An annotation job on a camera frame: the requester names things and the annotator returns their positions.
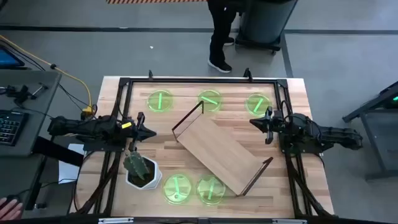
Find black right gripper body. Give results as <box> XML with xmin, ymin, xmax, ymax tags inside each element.
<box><xmin>265</xmin><ymin>106</ymin><xmax>283</xmax><ymax>144</ymax></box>

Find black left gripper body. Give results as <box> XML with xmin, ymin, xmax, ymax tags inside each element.
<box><xmin>123</xmin><ymin>112</ymin><xmax>146</xmax><ymax>152</ymax></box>

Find translucent green plastic plate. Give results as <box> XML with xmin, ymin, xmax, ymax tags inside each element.
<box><xmin>244</xmin><ymin>93</ymin><xmax>272</xmax><ymax>118</ymax></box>
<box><xmin>195</xmin><ymin>174</ymin><xmax>227</xmax><ymax>206</ymax></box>
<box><xmin>162</xmin><ymin>173</ymin><xmax>193</xmax><ymax>205</ymax></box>
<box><xmin>146</xmin><ymin>89</ymin><xmax>174</xmax><ymax>113</ymax></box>
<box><xmin>197</xmin><ymin>89</ymin><xmax>223</xmax><ymax>113</ymax></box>

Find wooden shelf black metal legs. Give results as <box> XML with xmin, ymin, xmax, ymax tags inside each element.
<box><xmin>171</xmin><ymin>100</ymin><xmax>274</xmax><ymax>197</ymax></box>

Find green cactus plant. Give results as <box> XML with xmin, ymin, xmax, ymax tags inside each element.
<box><xmin>123</xmin><ymin>150</ymin><xmax>150</xmax><ymax>181</ymax></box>

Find white paper sheet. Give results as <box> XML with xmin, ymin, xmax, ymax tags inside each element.
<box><xmin>58</xmin><ymin>142</ymin><xmax>85</xmax><ymax>184</ymax></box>

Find black flat pad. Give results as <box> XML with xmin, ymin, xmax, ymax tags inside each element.
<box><xmin>32</xmin><ymin>136</ymin><xmax>85</xmax><ymax>167</ymax></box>

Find person's legs in black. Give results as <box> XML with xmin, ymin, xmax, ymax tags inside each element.
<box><xmin>206</xmin><ymin>0</ymin><xmax>240</xmax><ymax>74</ymax></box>

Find grey bin on dolly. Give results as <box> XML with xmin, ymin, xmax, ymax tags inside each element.
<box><xmin>234</xmin><ymin>0</ymin><xmax>299</xmax><ymax>53</ymax></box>

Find grey desk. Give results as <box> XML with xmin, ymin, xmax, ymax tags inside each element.
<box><xmin>0</xmin><ymin>70</ymin><xmax>62</xmax><ymax>157</ymax></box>

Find black clamp tool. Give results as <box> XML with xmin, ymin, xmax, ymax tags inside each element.
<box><xmin>5</xmin><ymin>82</ymin><xmax>50</xmax><ymax>105</ymax></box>

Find black box green light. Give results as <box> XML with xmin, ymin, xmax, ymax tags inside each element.
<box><xmin>379</xmin><ymin>81</ymin><xmax>398</xmax><ymax>110</ymax></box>

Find black keyboard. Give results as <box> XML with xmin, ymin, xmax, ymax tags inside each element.
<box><xmin>0</xmin><ymin>110</ymin><xmax>29</xmax><ymax>147</ymax></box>

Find laptop with blue screen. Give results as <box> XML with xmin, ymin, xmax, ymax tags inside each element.
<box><xmin>0</xmin><ymin>45</ymin><xmax>25</xmax><ymax>70</ymax></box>

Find person's hand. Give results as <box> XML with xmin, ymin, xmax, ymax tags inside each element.
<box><xmin>0</xmin><ymin>197</ymin><xmax>24</xmax><ymax>221</ymax></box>

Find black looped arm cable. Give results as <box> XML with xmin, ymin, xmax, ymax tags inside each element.
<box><xmin>280</xmin><ymin>99</ymin><xmax>308</xmax><ymax>125</ymax></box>

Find black aluminium table frame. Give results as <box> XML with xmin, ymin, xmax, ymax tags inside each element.
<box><xmin>70</xmin><ymin>70</ymin><xmax>335</xmax><ymax>218</ymax></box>

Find thin black cable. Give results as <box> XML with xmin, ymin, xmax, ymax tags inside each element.
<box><xmin>58</xmin><ymin>83</ymin><xmax>94</xmax><ymax>110</ymax></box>

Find yellow power cable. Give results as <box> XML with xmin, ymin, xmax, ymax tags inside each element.
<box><xmin>0</xmin><ymin>34</ymin><xmax>95</xmax><ymax>113</ymax></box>

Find silver metal bracket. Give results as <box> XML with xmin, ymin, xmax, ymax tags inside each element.
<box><xmin>98</xmin><ymin>217</ymin><xmax>135</xmax><ymax>224</ymax></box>
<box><xmin>271</xmin><ymin>218</ymin><xmax>308</xmax><ymax>224</ymax></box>

